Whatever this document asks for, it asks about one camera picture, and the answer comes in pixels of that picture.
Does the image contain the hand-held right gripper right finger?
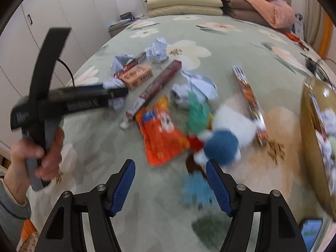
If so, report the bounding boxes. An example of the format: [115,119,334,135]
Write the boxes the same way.
[205,160,307,252]

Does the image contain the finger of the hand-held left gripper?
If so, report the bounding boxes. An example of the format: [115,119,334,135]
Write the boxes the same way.
[104,87,130,103]

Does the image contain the smartphone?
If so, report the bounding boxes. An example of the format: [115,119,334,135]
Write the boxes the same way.
[299,218,324,251]

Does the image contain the black strap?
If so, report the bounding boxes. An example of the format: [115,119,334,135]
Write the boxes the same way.
[28,28,72,100]

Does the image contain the white wardrobe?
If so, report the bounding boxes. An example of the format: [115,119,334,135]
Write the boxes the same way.
[0,0,143,147]

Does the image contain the pink and orange quilt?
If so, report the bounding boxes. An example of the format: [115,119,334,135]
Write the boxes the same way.
[197,0,296,29]

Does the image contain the small red yellow toy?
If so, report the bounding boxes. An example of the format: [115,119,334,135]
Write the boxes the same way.
[187,134,204,151]

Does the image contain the white and blue bag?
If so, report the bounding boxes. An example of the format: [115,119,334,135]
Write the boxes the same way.
[290,13,305,36]

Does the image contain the pale blue paper ball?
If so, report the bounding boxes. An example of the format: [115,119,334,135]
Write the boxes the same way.
[103,77,126,111]
[170,70,219,108]
[111,54,135,75]
[145,38,169,63]

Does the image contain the black cable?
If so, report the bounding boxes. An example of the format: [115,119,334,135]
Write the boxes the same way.
[56,58,76,87]

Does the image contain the green floral blanket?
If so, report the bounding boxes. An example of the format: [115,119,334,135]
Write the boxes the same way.
[16,14,336,252]

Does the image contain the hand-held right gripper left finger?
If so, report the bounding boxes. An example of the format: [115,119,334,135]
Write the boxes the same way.
[34,159,137,252]

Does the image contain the black charger with cable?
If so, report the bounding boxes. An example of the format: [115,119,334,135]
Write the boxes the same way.
[301,54,336,90]

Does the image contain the person's left forearm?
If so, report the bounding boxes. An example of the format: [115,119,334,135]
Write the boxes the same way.
[0,160,33,250]

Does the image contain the red patterned item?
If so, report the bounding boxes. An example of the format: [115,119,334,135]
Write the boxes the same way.
[285,31,310,50]

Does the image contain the white paper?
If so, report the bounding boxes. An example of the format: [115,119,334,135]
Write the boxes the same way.
[319,109,336,134]

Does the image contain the long patterned orange box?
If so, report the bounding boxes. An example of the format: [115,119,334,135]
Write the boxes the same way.
[232,65,268,147]

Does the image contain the beige and orange curtain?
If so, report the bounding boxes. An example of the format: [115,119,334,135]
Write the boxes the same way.
[302,0,334,58]

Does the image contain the beige nightstand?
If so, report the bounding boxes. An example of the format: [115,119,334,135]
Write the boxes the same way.
[108,18,137,38]

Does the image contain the brown folded quilt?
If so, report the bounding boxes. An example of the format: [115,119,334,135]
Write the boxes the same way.
[223,0,292,32]

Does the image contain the long dark red box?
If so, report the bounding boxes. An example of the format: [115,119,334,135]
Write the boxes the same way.
[125,60,182,121]

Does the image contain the light blue plastic toy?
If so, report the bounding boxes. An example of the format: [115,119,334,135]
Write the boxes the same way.
[181,172,214,208]

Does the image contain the small red snack packet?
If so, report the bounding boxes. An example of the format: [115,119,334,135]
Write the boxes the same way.
[113,52,147,79]

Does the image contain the green plastic toy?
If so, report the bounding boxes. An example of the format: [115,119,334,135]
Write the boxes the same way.
[185,91,213,134]

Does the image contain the orange snack packet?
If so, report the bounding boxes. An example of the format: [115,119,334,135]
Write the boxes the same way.
[135,96,190,166]

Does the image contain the magazines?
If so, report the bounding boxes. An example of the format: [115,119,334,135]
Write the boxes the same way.
[109,18,134,29]

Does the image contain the beige pillow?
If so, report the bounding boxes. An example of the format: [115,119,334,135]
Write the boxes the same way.
[147,7,224,17]
[146,0,223,9]

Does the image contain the peach cardboard box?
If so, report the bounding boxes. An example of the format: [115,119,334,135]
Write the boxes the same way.
[119,64,153,90]

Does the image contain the person's left hand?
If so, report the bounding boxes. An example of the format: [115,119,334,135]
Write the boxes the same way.
[9,127,66,183]

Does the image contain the blue and white plush toy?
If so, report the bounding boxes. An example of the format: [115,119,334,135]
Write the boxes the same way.
[194,105,259,167]

